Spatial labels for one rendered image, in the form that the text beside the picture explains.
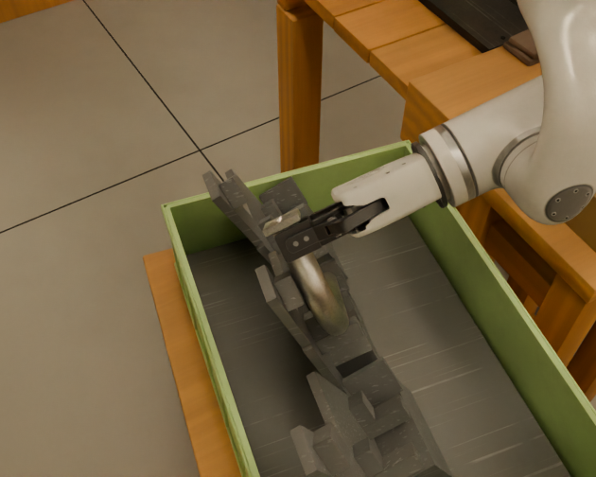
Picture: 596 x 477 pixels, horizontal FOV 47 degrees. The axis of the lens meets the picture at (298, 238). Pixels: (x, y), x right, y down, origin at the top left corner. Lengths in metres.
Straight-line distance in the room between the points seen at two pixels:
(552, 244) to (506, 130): 0.53
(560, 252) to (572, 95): 0.60
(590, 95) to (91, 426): 1.61
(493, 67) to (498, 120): 0.73
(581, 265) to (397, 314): 0.32
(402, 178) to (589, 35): 0.20
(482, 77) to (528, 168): 0.76
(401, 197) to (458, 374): 0.41
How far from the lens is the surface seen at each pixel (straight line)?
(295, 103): 1.92
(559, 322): 1.28
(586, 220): 1.20
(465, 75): 1.40
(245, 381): 0.99
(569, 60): 0.63
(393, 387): 0.89
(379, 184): 0.67
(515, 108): 0.71
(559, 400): 0.96
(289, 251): 0.70
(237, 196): 0.83
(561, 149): 0.63
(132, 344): 2.06
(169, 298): 1.15
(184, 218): 1.07
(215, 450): 1.02
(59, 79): 2.98
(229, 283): 1.09
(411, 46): 1.49
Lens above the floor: 1.73
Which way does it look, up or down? 51 degrees down
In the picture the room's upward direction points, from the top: straight up
